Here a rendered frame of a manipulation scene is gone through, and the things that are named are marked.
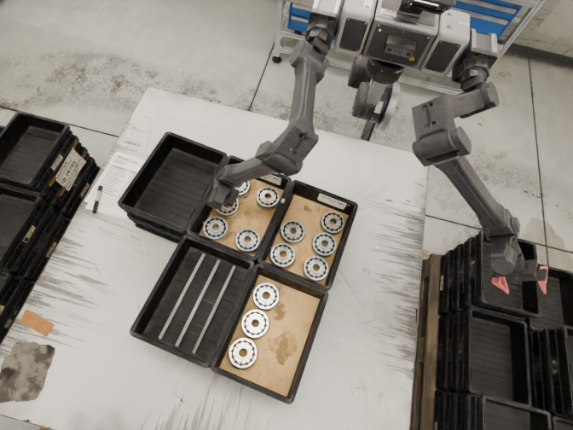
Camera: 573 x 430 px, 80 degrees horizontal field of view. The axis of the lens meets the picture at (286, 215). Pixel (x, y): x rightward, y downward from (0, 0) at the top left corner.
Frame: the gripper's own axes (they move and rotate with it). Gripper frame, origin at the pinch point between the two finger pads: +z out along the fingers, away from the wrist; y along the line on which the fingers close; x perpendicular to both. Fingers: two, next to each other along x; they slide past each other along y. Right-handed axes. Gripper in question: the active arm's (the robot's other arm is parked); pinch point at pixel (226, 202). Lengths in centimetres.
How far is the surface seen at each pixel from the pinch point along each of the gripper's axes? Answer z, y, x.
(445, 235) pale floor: 92, 127, 75
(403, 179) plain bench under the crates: 21, 72, 57
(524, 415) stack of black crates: 42, 158, -27
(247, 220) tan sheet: 6.2, 10.1, -1.6
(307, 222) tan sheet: 6.7, 34.1, 8.1
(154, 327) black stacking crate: 5, -4, -54
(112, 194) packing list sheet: 18, -56, -10
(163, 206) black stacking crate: 5.8, -25.7, -9.8
